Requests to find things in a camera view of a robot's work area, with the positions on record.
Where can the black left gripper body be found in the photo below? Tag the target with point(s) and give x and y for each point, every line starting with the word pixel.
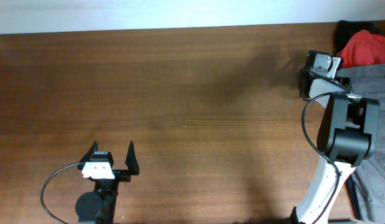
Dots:
pixel 109 187

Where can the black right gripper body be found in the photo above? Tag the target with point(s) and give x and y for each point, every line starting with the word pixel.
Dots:
pixel 339 81

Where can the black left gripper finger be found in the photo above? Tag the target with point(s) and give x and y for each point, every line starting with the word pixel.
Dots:
pixel 131 160
pixel 88 155

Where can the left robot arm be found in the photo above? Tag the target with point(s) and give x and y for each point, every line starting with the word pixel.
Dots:
pixel 98 206

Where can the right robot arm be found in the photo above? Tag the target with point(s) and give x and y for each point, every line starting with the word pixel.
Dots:
pixel 346 137

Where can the black garment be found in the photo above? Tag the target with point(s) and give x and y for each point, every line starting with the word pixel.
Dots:
pixel 346 29

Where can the red garment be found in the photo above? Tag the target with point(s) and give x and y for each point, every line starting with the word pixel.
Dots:
pixel 364 48

